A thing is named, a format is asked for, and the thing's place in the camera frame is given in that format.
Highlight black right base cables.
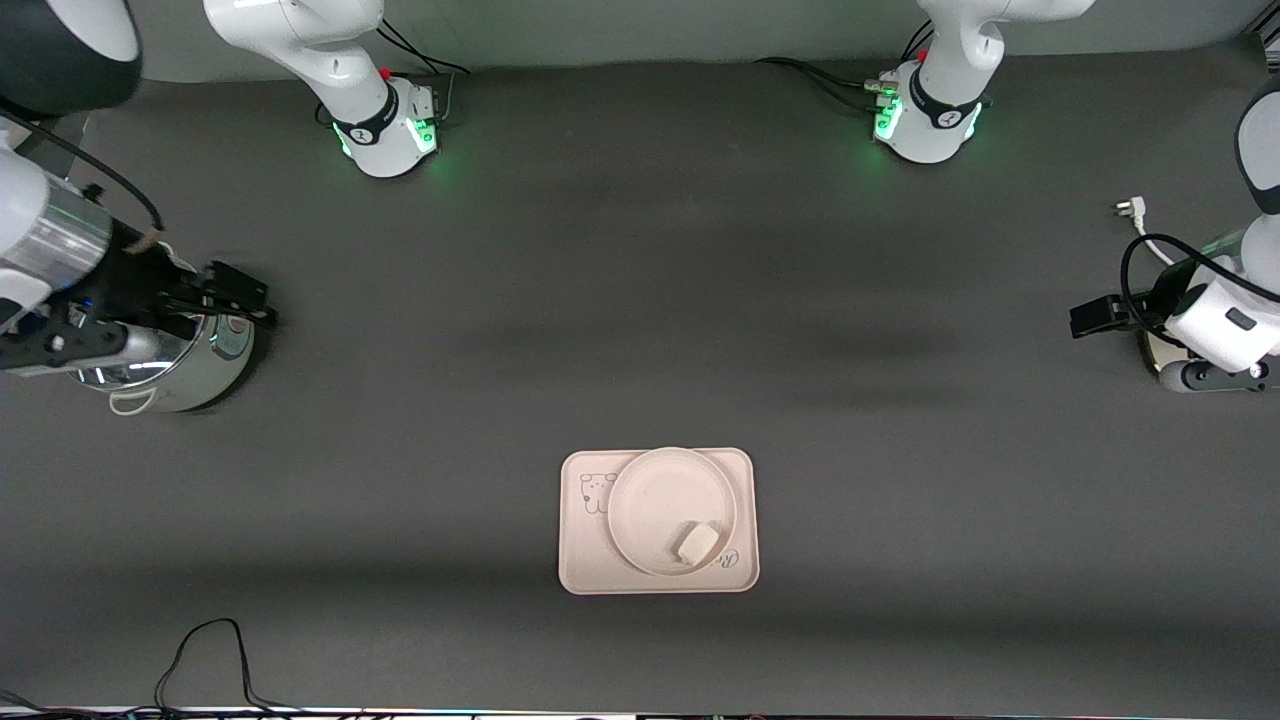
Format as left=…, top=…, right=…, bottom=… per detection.
left=378, top=20, right=471, bottom=79

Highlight black looped table cable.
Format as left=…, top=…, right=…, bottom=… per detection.
left=155, top=618, right=301, bottom=717

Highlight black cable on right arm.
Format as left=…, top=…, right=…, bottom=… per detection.
left=0, top=100, right=166, bottom=236

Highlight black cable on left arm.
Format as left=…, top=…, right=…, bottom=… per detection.
left=1120, top=235, right=1280, bottom=346

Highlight glass pot lid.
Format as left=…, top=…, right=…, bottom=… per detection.
left=78, top=330, right=201, bottom=391

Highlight black left base cables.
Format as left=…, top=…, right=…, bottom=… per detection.
left=755, top=20, right=936, bottom=113

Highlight white power cable with plug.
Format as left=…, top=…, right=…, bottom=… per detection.
left=1115, top=197, right=1216, bottom=271

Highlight cream rabbit print tray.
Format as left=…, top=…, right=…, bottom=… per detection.
left=558, top=447, right=761, bottom=596

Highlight round cream plate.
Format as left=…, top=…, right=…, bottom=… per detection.
left=607, top=447, right=738, bottom=577

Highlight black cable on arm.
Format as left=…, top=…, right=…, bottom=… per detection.
left=1120, top=235, right=1280, bottom=346
left=0, top=100, right=166, bottom=236

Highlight pale green electric pot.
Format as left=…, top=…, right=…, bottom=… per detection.
left=78, top=310, right=256, bottom=416

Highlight black base cables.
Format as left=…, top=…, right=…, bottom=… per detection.
left=755, top=20, right=936, bottom=113
left=378, top=20, right=471, bottom=79

